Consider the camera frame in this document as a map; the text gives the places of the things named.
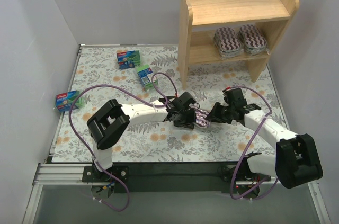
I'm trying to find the purple wavy sponge pack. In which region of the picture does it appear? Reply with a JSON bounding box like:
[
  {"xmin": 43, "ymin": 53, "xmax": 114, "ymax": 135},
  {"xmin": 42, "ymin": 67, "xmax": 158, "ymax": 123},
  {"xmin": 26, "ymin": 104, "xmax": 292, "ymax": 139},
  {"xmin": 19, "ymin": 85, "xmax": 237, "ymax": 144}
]
[
  {"xmin": 195, "ymin": 109, "xmax": 210, "ymax": 128},
  {"xmin": 213, "ymin": 27, "xmax": 243, "ymax": 59},
  {"xmin": 238, "ymin": 24, "xmax": 267, "ymax": 56}
]

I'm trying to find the green blue sponge pack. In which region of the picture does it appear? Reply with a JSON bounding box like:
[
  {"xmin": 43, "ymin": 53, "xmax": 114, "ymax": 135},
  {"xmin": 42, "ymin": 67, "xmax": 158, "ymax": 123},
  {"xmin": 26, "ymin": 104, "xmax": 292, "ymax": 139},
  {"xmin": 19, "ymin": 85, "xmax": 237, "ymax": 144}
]
[
  {"xmin": 136, "ymin": 65, "xmax": 158, "ymax": 91},
  {"xmin": 55, "ymin": 91, "xmax": 80, "ymax": 112},
  {"xmin": 117, "ymin": 50, "xmax": 141, "ymax": 69}
]

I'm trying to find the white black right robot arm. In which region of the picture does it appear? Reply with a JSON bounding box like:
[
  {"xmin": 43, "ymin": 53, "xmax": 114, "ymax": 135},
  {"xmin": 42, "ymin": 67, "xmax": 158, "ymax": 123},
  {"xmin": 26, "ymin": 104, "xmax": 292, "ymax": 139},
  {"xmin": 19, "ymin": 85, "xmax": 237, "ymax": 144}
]
[{"xmin": 207, "ymin": 87, "xmax": 323, "ymax": 189}]

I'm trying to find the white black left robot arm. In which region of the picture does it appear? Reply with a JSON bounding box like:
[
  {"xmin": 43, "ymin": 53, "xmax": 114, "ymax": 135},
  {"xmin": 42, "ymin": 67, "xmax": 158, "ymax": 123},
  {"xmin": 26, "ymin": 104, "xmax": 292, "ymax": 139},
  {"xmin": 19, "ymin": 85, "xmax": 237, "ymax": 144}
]
[{"xmin": 87, "ymin": 92, "xmax": 197, "ymax": 180}]

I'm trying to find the wooden two-tier shelf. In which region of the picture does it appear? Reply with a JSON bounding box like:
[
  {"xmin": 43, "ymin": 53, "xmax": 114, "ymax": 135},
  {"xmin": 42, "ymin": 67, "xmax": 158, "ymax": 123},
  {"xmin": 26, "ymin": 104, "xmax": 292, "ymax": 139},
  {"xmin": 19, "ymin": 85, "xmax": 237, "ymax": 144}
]
[{"xmin": 178, "ymin": 0, "xmax": 299, "ymax": 88}]

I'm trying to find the floral patterned table mat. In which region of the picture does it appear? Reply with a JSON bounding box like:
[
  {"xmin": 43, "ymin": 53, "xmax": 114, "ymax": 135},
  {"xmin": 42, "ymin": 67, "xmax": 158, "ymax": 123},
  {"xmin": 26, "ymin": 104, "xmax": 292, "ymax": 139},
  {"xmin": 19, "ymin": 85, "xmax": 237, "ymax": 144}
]
[{"xmin": 51, "ymin": 46, "xmax": 286, "ymax": 163}]

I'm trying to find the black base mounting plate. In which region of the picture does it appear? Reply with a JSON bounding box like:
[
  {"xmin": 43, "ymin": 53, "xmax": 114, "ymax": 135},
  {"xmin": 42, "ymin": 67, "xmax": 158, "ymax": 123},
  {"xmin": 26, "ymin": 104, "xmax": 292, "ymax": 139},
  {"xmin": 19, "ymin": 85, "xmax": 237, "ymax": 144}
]
[{"xmin": 82, "ymin": 162, "xmax": 272, "ymax": 194}]

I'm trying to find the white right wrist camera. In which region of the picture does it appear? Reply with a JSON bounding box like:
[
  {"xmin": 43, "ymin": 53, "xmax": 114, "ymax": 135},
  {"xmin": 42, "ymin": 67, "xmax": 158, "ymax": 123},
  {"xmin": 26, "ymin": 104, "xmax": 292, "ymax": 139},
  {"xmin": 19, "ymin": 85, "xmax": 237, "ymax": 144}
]
[{"xmin": 222, "ymin": 88, "xmax": 233, "ymax": 98}]

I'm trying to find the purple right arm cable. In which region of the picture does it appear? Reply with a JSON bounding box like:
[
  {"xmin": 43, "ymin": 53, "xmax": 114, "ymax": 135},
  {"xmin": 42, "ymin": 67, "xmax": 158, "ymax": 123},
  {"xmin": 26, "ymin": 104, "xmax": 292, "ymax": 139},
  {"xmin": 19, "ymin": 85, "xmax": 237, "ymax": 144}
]
[{"xmin": 229, "ymin": 85, "xmax": 279, "ymax": 200}]

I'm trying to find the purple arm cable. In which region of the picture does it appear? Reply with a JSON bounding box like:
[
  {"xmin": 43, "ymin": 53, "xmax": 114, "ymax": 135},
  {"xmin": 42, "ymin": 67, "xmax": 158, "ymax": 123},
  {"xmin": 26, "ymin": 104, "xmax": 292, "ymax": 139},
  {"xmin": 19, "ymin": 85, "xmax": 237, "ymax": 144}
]
[
  {"xmin": 68, "ymin": 72, "xmax": 177, "ymax": 212},
  {"xmin": 229, "ymin": 85, "xmax": 279, "ymax": 200}
]

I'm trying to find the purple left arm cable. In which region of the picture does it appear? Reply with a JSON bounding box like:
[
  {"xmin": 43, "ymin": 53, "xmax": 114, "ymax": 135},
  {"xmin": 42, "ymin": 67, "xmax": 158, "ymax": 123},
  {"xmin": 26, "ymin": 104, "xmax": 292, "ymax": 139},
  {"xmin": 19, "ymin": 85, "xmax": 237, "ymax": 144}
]
[{"xmin": 68, "ymin": 72, "xmax": 177, "ymax": 212}]

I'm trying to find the aluminium frame rail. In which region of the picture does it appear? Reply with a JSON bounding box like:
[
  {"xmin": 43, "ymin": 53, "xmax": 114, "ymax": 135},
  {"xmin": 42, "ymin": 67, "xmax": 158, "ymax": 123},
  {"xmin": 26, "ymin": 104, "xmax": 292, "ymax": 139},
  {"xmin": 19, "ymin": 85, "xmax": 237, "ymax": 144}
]
[{"xmin": 23, "ymin": 162, "xmax": 331, "ymax": 223}]

